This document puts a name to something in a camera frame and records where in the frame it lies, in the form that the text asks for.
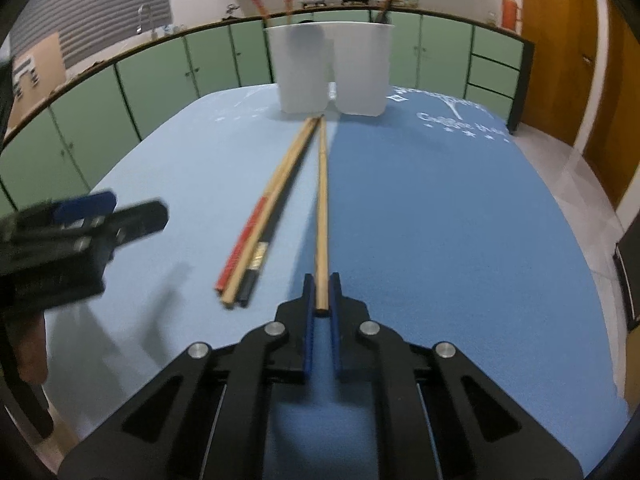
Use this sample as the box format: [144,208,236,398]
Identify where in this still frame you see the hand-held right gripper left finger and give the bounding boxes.
[57,272,317,480]

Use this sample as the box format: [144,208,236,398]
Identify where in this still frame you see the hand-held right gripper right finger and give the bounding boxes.
[329,272,586,480]

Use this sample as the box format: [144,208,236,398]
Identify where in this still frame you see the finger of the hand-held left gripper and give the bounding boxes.
[52,190,119,226]
[106,200,170,246]

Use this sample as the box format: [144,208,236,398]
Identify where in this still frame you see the black chopstick gold band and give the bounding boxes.
[237,160,301,308]

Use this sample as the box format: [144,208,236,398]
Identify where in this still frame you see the red-handled wooden chopstick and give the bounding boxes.
[215,119,318,293]

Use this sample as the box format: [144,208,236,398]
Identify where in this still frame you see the white two-compartment utensil holder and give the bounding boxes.
[263,20,394,116]

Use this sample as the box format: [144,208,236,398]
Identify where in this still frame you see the person's left hand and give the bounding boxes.
[16,312,49,386]

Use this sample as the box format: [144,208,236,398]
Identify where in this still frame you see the light blue printed mat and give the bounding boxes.
[42,85,337,461]

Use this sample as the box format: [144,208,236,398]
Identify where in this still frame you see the cardboard box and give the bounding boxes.
[10,32,67,106]

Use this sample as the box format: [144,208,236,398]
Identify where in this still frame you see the green lower kitchen cabinets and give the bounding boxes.
[0,12,535,216]

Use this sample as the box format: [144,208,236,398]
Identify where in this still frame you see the grey window blind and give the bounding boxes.
[10,0,171,68]

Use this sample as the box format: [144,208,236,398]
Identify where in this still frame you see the green cabinet drawer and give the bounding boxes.
[471,26,524,69]
[469,55,522,92]
[465,84,517,113]

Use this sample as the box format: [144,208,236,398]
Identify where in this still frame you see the black cabinet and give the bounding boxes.
[614,220,640,332]

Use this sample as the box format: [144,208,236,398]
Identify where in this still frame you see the dark kitchen countertop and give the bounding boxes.
[0,7,535,151]

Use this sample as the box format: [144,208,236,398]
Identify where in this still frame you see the brown wooden door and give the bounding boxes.
[510,0,600,147]
[585,0,640,211]

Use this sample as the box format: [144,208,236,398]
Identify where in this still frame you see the orange thermos flask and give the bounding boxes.
[501,0,521,31]

